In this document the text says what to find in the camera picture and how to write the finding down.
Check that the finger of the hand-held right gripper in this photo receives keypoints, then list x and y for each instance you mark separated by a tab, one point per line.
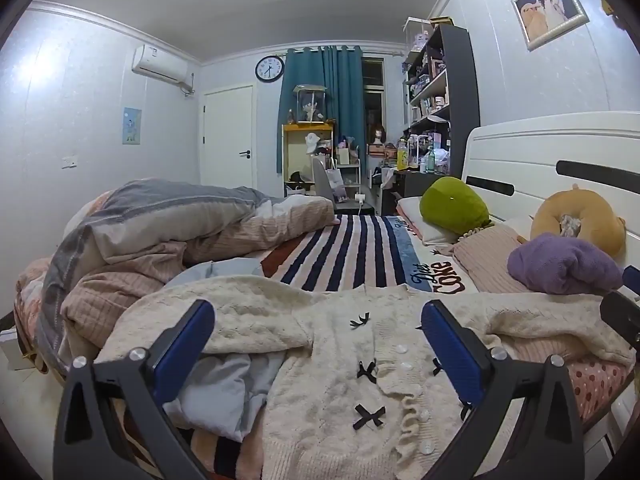
622	320

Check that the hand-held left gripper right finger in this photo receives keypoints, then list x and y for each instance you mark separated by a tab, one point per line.
450	345

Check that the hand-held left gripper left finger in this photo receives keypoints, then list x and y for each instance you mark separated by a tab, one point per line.
185	345

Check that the cream knit cardigan black bows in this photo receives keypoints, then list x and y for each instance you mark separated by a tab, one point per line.
340	360

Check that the light blue cloth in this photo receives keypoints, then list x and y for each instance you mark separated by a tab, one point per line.
225	390

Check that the pink polka dot bedsheet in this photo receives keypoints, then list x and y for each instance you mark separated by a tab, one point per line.
597	385

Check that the purple knit garment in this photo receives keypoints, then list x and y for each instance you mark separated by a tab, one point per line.
560	265

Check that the pink knit pillow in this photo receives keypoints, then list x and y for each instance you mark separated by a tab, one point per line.
487	255

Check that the yellow plush neck pillow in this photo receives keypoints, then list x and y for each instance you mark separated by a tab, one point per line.
592	220

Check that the pink and grey duvet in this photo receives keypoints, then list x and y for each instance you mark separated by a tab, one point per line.
165	230

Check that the white pillow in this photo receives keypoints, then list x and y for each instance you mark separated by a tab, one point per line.
417	215

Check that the striped pink navy blanket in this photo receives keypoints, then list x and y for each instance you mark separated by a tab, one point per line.
350	250

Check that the green plush pillow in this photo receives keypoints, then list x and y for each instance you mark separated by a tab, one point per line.
452	205

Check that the dark desk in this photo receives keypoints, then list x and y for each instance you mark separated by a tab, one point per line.
400	185

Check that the white box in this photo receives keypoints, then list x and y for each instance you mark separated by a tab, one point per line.
14	350

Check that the white bed headboard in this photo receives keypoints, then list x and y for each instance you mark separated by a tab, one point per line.
550	155

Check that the green glass bottle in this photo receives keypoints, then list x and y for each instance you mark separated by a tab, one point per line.
430	160

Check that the yellow drink bottle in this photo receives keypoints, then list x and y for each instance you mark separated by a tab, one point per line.
401	156

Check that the white trolley cart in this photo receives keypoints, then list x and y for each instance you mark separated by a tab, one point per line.
347	172

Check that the grey chair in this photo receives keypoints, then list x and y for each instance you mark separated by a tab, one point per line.
325	185

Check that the white door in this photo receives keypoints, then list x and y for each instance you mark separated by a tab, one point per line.
227	135

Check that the mannequin head with wig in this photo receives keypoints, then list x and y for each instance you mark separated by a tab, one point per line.
376	137

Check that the yellow shelf unit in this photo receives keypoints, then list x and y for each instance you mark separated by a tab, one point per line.
306	157

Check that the dark tall bookshelf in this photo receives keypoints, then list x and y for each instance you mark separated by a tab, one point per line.
450	85

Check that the window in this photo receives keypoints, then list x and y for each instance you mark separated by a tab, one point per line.
373	90

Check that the glass display case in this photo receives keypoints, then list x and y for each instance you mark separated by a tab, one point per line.
310	105

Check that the white air conditioner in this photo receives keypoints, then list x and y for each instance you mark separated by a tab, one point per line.
161	64

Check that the teal curtain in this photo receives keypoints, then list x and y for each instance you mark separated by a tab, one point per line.
320	90

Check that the clear storage box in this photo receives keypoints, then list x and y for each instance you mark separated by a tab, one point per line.
417	35

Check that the framed photo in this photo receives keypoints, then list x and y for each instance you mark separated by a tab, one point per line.
547	7

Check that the white wall switch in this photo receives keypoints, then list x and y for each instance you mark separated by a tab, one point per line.
70	161

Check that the small blue wall poster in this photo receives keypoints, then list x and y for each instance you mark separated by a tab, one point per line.
132	126

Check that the black wall clock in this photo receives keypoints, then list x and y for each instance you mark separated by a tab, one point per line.
270	68

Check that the yellow wall hook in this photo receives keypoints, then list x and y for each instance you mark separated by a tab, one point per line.
608	6

